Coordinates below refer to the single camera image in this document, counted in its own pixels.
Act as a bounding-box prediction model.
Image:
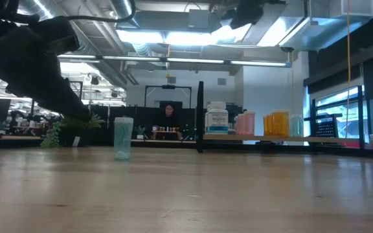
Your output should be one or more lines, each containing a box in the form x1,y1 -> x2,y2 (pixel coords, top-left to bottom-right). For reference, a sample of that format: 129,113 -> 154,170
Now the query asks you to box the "corrugated silver ceiling duct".
17,0 -> 98,56

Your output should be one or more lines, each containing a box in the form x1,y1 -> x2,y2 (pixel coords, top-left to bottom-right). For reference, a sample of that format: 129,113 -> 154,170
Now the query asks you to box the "wooden background desk top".
131,138 -> 197,145

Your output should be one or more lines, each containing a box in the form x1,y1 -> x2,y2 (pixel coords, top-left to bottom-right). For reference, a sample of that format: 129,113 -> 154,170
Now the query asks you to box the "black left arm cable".
10,0 -> 138,24

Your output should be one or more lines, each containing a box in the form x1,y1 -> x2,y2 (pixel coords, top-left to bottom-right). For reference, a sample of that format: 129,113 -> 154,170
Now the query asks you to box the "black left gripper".
0,15 -> 93,123

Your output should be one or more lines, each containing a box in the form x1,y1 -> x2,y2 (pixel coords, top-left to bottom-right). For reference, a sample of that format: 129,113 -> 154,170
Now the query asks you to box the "black background partition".
89,104 -> 198,145

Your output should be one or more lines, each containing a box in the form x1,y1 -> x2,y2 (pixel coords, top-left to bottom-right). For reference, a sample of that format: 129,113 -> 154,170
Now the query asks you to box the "black background gantry frame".
143,83 -> 193,109
68,80 -> 84,101

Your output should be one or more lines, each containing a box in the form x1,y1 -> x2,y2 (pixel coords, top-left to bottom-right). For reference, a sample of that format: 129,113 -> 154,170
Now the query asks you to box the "wooden shelf black frame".
196,80 -> 365,153

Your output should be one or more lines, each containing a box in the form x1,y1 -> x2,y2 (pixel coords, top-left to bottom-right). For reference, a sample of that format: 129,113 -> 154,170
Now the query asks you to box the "grey ceiling box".
188,8 -> 212,30

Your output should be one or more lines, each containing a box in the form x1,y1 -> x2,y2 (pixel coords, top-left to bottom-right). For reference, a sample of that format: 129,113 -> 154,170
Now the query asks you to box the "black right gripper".
229,0 -> 267,30

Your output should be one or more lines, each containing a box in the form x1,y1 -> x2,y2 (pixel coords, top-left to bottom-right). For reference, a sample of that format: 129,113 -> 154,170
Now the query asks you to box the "person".
152,102 -> 185,140

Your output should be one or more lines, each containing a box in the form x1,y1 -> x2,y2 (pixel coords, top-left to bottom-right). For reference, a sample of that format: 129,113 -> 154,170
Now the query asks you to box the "small green vial white cap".
291,113 -> 304,137
113,116 -> 135,161

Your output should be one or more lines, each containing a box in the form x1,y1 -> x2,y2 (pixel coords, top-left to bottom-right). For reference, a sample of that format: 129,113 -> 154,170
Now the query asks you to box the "small background bottle rack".
152,126 -> 178,133

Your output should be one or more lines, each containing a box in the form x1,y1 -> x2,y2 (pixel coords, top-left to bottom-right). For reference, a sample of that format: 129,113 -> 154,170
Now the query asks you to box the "long ceiling light strip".
166,57 -> 225,65
229,60 -> 288,68
58,54 -> 102,61
102,55 -> 162,62

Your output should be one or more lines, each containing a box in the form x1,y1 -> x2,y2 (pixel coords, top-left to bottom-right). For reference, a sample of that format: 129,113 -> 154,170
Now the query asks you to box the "black background monitor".
227,103 -> 244,124

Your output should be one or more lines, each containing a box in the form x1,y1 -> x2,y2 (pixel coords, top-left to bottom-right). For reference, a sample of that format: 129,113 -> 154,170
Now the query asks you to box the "black mesh panel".
312,113 -> 343,139

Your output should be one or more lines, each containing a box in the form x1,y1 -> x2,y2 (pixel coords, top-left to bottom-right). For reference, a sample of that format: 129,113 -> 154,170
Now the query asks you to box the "potted succulent plant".
40,111 -> 106,149

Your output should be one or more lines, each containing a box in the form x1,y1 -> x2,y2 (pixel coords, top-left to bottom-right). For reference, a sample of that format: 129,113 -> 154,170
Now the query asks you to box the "yellow hanging cord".
346,0 -> 352,140

